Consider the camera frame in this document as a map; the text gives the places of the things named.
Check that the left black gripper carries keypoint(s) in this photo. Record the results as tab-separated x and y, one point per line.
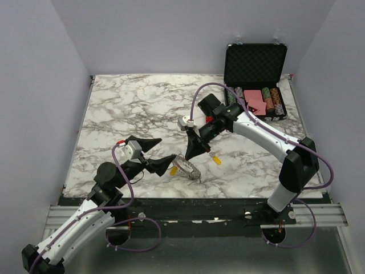
159	166

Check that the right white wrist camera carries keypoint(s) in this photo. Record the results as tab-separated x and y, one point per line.
184	123

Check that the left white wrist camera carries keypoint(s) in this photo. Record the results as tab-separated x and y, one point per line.
132	150

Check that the black poker chip case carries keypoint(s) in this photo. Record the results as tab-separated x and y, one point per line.
254	66

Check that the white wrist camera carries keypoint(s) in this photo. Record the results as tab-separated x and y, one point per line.
184	123
132	150

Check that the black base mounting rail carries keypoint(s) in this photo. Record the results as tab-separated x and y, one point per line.
185	218

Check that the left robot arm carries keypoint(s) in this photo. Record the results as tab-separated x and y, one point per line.
105	205

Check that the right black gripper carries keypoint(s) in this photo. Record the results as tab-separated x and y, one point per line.
195	145

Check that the pink playing cards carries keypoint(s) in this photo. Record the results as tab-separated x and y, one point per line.
255	102

